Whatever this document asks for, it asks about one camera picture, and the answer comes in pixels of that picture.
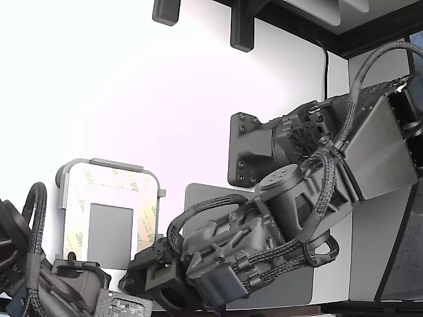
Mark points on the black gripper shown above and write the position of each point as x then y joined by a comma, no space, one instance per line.
215,251

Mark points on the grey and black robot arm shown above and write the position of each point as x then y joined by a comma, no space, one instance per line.
376,155

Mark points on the tan protective film green print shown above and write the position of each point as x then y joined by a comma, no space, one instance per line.
145,211

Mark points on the grey circuit board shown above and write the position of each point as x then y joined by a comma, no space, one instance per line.
125,303

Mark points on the white plate with grey window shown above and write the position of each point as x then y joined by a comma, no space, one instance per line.
110,228

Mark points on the black printed mechanism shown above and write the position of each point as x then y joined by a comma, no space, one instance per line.
76,280

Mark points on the grey fixture with black legs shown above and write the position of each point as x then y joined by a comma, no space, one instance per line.
112,163

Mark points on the dark grey mat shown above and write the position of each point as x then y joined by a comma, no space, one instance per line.
297,284

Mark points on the large black clamp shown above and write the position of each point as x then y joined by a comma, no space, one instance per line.
243,29

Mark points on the small black clamp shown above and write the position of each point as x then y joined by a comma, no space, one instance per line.
165,11

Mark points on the dark speckled panel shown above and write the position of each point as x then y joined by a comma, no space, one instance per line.
406,257

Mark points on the white slanted panel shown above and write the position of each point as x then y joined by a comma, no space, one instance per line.
314,10

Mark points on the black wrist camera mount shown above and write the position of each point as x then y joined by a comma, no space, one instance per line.
165,280

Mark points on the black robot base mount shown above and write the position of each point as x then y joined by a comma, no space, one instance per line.
248,148

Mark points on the black frame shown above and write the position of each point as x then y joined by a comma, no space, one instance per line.
363,39

